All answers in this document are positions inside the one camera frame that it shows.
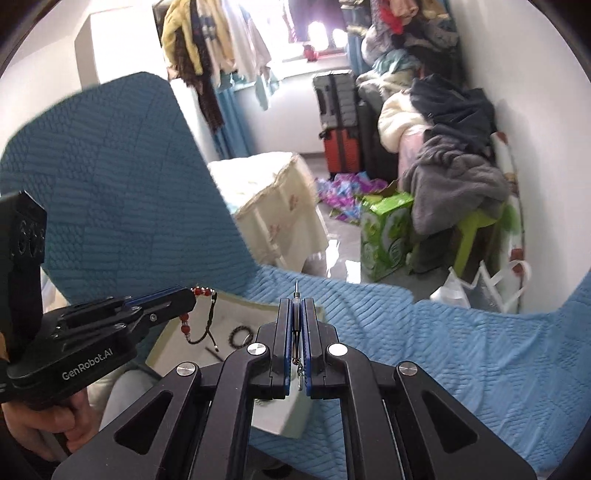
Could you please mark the grey suitcase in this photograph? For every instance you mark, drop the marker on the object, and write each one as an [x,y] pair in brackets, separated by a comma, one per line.
[334,99]

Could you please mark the white carrier bag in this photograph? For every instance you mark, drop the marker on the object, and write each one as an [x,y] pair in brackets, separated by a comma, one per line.
[455,293]

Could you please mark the white jewelry tray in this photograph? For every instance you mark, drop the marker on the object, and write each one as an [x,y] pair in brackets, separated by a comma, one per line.
[247,311]

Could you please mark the yellow hanging garment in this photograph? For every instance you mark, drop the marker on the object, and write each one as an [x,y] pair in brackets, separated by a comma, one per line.
[178,32]

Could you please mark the grey fleece blanket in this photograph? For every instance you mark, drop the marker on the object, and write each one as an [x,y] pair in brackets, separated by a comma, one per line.
[457,184]

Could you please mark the green plastic stool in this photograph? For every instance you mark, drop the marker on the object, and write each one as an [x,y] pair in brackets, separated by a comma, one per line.
[475,235]

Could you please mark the blue curtain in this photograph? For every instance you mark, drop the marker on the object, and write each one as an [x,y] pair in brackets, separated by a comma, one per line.
[233,120]

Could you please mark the dark clothes heap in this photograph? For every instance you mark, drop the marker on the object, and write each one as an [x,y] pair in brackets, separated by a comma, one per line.
[452,108]

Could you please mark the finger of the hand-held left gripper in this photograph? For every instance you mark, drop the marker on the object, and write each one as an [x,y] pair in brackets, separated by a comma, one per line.
[152,297]
[166,314]

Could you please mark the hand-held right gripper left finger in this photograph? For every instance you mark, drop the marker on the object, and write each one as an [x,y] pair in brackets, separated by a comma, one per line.
[287,350]

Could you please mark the white hanging garment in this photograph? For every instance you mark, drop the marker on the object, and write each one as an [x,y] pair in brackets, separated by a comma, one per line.
[244,37]

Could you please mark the white cabinet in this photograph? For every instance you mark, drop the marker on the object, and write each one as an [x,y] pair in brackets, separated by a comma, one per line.
[120,46]

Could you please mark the black suitcase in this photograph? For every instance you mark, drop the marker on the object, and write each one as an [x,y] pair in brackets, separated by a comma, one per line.
[374,138]

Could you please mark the cream fluffy blanket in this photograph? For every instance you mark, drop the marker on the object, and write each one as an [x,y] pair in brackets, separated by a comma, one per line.
[399,120]

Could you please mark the dark brown hanging scarf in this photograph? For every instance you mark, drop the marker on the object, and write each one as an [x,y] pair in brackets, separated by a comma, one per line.
[205,83]

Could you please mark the green cardboard box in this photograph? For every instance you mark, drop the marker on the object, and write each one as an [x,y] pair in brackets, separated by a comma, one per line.
[385,235]

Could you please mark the floral printed board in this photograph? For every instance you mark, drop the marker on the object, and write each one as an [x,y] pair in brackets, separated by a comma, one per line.
[510,161]

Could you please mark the pile of assorted clothes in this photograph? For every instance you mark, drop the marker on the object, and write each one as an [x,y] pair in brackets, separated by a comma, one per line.
[411,32]

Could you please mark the red suitcase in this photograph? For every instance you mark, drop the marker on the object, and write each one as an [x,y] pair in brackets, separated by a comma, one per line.
[341,150]

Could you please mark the teal quilted cushion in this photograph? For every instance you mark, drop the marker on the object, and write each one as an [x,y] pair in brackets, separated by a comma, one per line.
[115,184]

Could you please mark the person's grey trouser leg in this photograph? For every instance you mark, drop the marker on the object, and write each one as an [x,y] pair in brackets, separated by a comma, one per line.
[127,397]

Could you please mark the light blue quilted cover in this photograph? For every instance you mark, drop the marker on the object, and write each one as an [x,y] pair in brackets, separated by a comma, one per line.
[438,341]

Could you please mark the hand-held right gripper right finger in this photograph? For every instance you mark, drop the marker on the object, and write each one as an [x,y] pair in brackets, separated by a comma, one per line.
[308,350]

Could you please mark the person's left hand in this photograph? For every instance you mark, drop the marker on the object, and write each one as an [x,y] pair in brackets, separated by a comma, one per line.
[41,429]

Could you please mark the colourful wrapping paper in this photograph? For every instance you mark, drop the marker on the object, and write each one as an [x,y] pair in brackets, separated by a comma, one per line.
[346,191]

